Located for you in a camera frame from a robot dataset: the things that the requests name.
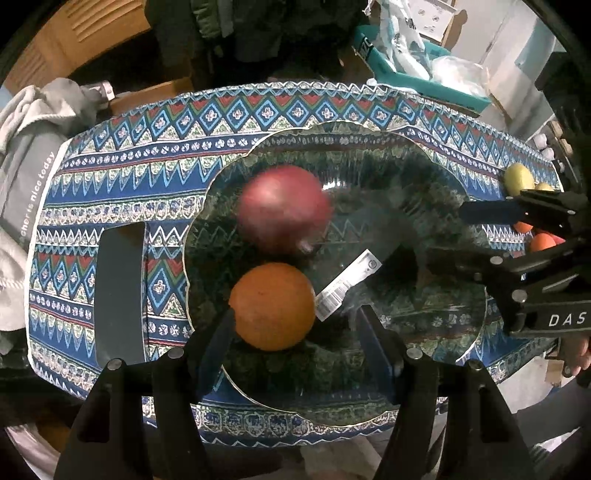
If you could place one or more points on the black smartphone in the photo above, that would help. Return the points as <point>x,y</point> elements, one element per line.
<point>121,295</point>

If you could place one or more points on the person's right hand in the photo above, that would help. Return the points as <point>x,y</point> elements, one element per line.
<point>578,357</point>

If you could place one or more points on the patterned blue tablecloth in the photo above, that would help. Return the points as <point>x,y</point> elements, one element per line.
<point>138,138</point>

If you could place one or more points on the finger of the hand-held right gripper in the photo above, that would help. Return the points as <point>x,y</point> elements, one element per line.
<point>466,264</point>
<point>491,213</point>

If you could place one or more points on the large orange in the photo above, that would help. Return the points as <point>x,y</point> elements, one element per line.
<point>272,304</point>

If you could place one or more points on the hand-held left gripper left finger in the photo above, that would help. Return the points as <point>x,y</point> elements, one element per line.
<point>216,342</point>

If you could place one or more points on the wooden furniture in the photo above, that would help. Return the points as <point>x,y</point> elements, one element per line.
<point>69,37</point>

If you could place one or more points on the small red fruit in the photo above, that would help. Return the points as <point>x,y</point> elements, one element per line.
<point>558,240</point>

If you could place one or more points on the teal storage box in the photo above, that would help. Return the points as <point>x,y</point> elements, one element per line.
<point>383,62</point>

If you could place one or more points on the red apple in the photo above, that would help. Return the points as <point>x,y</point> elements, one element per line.
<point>281,207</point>

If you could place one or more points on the clear glass plate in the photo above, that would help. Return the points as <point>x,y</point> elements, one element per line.
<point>392,184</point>

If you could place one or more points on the brown cardboard box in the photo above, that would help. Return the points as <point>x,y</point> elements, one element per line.
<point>152,94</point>

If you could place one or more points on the grey garment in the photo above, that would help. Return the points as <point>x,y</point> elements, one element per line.
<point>27,161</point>

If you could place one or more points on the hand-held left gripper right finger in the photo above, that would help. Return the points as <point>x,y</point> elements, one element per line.
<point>371,344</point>

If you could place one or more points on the dark hanging clothes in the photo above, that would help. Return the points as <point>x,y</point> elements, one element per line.
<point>258,37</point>

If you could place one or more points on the clear plastic bag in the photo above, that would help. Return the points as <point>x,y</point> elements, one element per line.
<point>457,74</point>

